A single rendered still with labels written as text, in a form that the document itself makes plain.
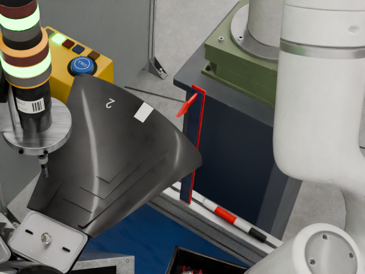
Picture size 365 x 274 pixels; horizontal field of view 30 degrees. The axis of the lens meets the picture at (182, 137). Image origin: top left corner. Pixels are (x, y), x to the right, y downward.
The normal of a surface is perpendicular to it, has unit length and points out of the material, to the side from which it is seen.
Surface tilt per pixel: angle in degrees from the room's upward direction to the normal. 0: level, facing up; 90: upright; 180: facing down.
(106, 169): 9
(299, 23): 68
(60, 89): 90
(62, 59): 0
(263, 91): 90
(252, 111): 0
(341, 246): 18
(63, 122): 0
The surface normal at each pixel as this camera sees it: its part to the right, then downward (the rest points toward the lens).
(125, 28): 0.83, 0.47
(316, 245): 0.24, -0.52
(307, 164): -0.30, 0.47
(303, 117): -0.52, 0.23
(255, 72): -0.51, 0.66
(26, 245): 0.04, -0.58
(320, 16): -0.32, 0.26
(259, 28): -0.71, 0.54
